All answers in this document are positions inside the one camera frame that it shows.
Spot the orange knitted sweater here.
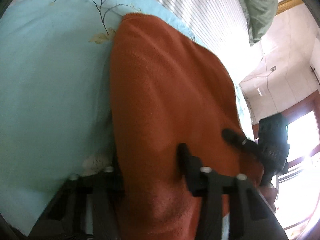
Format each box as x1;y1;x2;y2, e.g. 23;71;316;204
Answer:
110;13;264;239

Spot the person's right hand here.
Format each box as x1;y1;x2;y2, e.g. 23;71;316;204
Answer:
259;186;278;212

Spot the white striped quilt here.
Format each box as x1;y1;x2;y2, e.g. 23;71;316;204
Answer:
125;0;266;131

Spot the green cloth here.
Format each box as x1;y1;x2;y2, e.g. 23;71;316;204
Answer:
239;0;278;46

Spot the light blue floral bed sheet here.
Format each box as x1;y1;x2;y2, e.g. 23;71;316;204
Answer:
0;0;253;237

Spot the wooden window frame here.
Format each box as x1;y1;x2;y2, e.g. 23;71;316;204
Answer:
251;89;320;233

